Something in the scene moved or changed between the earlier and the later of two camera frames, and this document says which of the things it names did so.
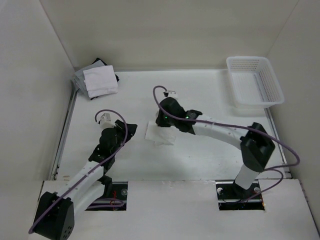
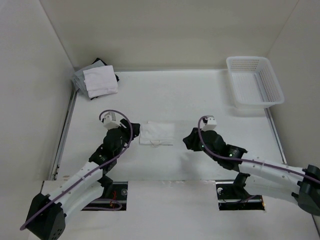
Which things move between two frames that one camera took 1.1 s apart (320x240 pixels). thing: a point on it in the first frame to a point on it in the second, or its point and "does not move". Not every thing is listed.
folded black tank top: [97, 59] does not move
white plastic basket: [255, 83] does not move
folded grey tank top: [78, 79] does not move
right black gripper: [160, 120] to [191, 140]
